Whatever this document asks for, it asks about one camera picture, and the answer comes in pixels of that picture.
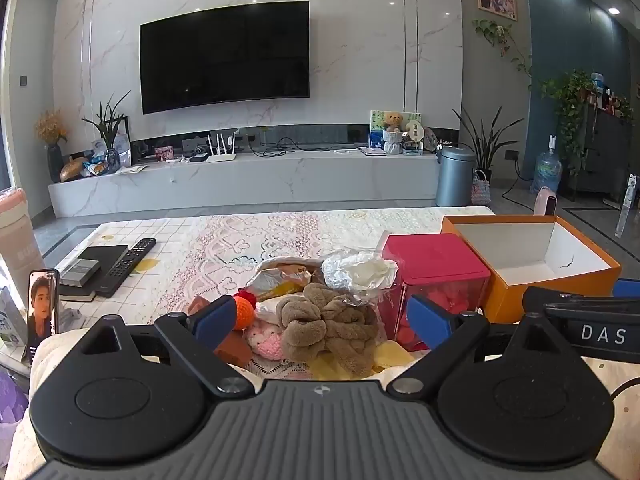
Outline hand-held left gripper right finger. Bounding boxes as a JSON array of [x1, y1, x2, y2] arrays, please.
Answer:
[[386, 294, 583, 397]]

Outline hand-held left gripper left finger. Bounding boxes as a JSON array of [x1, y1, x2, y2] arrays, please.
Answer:
[[75, 296, 257, 398]]

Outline orange crochet ball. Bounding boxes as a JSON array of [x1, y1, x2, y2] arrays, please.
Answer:
[[232, 296, 254, 331]]

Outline orange cardboard box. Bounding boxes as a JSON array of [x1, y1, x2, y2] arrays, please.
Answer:
[[441, 215, 622, 324]]

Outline yellow cloth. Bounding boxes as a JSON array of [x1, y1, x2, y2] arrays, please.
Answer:
[[309, 339, 417, 382]]

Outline pink crochet piece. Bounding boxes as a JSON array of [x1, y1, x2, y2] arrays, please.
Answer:
[[244, 320, 292, 359]]

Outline plastic bag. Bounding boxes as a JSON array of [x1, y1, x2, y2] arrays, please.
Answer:
[[320, 251, 399, 307]]

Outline white cloth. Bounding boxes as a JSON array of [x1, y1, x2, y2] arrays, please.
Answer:
[[255, 297, 287, 327]]

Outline clear container with red lid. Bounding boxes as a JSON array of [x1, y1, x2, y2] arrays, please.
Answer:
[[382, 233, 492, 354]]

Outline yellow snack packet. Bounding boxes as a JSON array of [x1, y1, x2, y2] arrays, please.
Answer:
[[247, 257, 327, 307]]

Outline lace tablecloth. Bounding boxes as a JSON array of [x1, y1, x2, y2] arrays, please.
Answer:
[[45, 207, 501, 383]]

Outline white floor stand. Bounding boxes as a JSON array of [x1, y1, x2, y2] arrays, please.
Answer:
[[614, 173, 639, 239]]

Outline pink small heater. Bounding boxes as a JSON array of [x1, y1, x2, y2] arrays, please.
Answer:
[[533, 185, 559, 217]]

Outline black remote control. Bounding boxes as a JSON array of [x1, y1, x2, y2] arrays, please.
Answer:
[[95, 238, 157, 297]]

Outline black book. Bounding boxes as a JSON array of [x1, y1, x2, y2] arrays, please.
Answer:
[[54, 244, 130, 303]]

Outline blue water jug with pump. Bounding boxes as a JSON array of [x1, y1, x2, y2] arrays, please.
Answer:
[[529, 134, 564, 196]]

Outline woven handbag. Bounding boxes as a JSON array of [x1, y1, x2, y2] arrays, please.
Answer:
[[470, 169, 494, 206]]

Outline dark side cabinet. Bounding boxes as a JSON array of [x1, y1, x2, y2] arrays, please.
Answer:
[[570, 104, 637, 197]]

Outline silver box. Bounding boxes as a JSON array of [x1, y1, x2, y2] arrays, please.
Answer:
[[61, 258, 104, 289]]

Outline grey blue trash can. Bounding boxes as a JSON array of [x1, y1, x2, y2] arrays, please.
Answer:
[[434, 145, 477, 208]]

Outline white marble TV cabinet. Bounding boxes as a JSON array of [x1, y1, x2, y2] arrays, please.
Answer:
[[47, 122, 495, 219]]

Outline white router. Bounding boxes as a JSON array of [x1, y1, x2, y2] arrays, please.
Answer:
[[205, 131, 239, 164]]

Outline long-leaf potted plant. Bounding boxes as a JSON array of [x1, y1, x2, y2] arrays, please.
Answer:
[[451, 105, 524, 183]]

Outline smartphone with lit screen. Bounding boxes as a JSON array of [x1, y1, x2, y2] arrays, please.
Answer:
[[25, 268, 61, 367]]

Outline teddy bear bouquet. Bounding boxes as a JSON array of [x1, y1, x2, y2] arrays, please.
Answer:
[[382, 111, 406, 155]]

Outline trailing green pothos plant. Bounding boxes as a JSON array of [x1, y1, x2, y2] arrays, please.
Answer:
[[539, 69, 599, 177]]

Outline colourful picture panel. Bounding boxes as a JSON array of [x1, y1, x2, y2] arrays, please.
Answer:
[[369, 109, 424, 152]]

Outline cream dotted blanket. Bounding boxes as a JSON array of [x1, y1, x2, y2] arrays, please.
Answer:
[[7, 330, 640, 480]]

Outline white blue carton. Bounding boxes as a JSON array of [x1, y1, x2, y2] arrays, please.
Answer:
[[0, 286, 29, 352]]

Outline golden brown ornament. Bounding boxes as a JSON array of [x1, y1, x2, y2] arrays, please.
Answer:
[[60, 156, 92, 183]]

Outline green plant in glass vase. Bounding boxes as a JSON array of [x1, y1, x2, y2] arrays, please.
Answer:
[[81, 90, 133, 174]]

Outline pink tumbler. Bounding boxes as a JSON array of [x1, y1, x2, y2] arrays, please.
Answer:
[[0, 186, 47, 277]]

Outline purple cloth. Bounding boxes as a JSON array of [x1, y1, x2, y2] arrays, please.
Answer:
[[0, 370, 32, 428]]

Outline yellow dried flowers in vase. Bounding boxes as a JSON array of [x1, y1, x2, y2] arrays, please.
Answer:
[[33, 108, 69, 184]]

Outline hanging vine plant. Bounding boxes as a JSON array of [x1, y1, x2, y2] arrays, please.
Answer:
[[472, 18, 534, 92]]

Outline black cable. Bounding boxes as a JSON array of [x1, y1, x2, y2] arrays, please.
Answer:
[[611, 374, 640, 403]]

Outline black wall television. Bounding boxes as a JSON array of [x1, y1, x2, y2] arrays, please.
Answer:
[[138, 0, 311, 115]]

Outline framed wall photo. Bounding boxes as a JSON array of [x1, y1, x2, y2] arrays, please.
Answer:
[[474, 0, 519, 22]]

